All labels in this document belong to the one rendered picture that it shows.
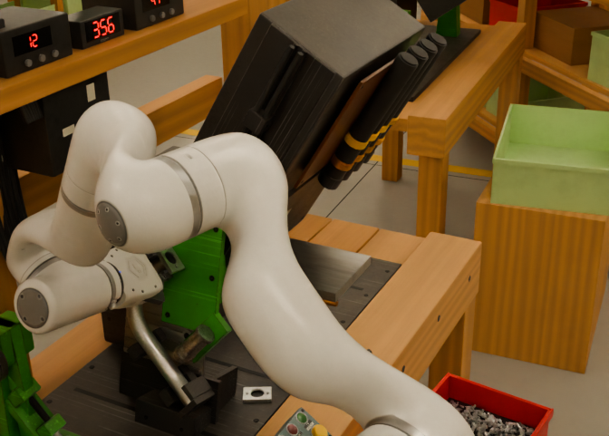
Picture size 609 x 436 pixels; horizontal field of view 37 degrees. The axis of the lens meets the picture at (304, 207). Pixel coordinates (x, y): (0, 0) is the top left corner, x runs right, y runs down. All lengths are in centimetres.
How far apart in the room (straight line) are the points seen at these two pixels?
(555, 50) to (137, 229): 383
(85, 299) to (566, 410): 220
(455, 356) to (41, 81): 135
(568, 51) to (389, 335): 282
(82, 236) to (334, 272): 60
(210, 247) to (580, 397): 203
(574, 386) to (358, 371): 247
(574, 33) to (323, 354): 365
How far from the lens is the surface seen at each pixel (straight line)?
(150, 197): 96
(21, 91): 150
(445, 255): 225
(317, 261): 173
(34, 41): 156
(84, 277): 142
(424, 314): 201
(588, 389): 341
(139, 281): 151
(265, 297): 96
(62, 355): 198
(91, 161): 112
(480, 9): 525
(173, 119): 221
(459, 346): 239
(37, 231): 133
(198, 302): 162
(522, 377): 341
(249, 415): 171
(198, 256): 160
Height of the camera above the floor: 195
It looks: 25 degrees down
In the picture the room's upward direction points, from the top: 1 degrees counter-clockwise
